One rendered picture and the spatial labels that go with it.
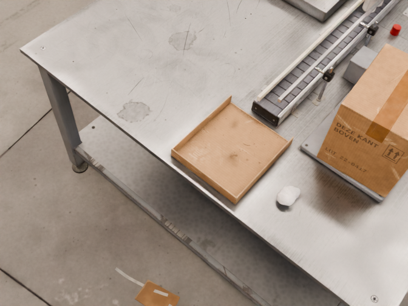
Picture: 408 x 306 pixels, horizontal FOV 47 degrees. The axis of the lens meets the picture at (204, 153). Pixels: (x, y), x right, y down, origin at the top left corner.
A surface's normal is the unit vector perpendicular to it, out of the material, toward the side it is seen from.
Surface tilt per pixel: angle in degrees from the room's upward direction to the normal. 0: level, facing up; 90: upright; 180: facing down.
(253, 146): 0
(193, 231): 1
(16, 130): 0
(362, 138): 90
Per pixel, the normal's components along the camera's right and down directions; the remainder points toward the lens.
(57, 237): 0.06, -0.55
